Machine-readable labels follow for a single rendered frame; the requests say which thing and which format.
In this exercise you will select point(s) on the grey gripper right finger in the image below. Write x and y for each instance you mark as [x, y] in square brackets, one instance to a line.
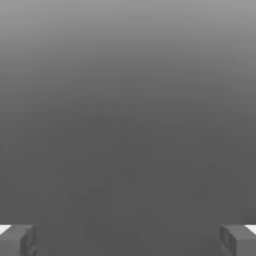
[240, 242]

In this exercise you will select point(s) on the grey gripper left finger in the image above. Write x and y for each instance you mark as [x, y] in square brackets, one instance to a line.
[14, 242]

